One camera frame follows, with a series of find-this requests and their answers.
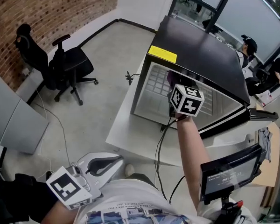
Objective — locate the black mini fridge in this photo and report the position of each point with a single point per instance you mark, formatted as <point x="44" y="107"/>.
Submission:
<point x="196" y="45"/>

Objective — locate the light wooden table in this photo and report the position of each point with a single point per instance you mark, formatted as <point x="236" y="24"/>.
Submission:
<point x="275" y="148"/>

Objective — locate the white wire shelf rack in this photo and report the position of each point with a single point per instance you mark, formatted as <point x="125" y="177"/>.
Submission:
<point x="158" y="87"/>

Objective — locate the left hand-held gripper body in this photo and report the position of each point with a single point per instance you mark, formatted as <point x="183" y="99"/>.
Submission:
<point x="67" y="188"/>

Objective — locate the person's white printed shirt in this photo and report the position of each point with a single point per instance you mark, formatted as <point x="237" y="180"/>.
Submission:
<point x="135" y="197"/>

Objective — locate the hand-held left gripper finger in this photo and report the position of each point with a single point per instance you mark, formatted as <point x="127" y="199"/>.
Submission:
<point x="102" y="154"/>
<point x="110" y="176"/>

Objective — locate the black-framed window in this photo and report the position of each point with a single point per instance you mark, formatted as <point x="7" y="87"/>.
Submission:
<point x="247" y="13"/>

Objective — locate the person's left shoe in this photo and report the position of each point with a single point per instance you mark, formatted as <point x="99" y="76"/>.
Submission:
<point x="130" y="170"/>

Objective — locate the black mesh office chair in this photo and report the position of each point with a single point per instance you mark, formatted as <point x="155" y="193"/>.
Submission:
<point x="70" y="62"/>

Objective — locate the grey cabinet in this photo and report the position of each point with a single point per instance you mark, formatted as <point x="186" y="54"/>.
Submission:
<point x="16" y="120"/>

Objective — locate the person's left forearm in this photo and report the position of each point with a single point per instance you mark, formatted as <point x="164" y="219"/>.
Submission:
<point x="60" y="214"/>

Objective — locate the person's right forearm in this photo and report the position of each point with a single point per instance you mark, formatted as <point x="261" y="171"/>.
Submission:
<point x="193" y="153"/>

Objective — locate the grey shirt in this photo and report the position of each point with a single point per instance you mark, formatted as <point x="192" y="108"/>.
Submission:
<point x="264" y="143"/>

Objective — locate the white table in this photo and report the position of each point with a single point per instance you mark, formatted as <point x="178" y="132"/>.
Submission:
<point x="123" y="134"/>

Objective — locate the black monitor mount, red button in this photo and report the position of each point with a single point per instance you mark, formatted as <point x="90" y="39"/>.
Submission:
<point x="231" y="209"/>

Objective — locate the person's left leg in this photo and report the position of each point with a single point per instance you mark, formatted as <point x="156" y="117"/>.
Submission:
<point x="142" y="178"/>

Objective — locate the purple cleaning cloth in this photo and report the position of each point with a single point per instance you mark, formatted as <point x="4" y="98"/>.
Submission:
<point x="170" y="78"/>

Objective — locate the white red-print box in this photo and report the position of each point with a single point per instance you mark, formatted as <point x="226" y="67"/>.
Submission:
<point x="266" y="98"/>

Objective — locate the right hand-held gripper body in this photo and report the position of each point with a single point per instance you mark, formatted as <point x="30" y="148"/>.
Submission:
<point x="187" y="101"/>

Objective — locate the black chest-mounted monitor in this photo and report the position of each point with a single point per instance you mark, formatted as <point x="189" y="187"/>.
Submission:
<point x="228" y="176"/>

